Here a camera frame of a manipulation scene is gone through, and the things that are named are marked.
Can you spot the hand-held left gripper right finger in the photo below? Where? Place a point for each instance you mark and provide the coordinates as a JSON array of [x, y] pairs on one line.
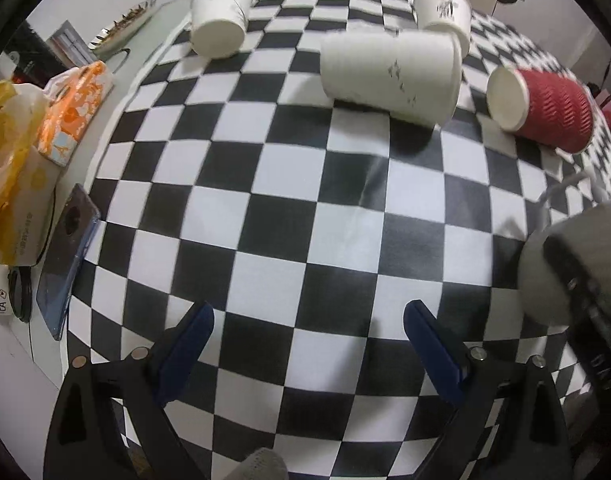
[[435, 355]]

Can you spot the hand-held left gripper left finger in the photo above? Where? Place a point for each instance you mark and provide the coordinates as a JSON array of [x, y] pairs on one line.
[[185, 355]]

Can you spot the large white paper cup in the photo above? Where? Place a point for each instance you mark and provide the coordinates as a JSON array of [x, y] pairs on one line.
[[380, 70]]

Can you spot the red ribbed paper cup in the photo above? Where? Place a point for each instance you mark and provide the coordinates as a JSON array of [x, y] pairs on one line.
[[550, 110]]

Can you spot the white paper cup dark print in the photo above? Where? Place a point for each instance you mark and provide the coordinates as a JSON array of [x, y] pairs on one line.
[[443, 10]]

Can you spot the white paper cup grey marks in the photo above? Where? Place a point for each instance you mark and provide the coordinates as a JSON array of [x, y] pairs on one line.
[[218, 17]]

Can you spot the dark blue smartphone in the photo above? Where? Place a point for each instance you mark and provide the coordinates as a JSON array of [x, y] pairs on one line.
[[65, 270]]

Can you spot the black white checkered tablecloth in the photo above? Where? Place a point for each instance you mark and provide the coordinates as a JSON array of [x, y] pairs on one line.
[[305, 240]]

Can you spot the yellow plastic bag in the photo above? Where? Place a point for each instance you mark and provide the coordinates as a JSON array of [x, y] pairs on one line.
[[10, 160]]

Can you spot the orange tissue pack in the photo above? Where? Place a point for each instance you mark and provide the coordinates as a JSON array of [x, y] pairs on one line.
[[73, 110]]

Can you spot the black box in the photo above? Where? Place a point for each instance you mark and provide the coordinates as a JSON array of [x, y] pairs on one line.
[[30, 57]]

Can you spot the white tray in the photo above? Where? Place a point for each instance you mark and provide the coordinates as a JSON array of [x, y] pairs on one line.
[[123, 25]]

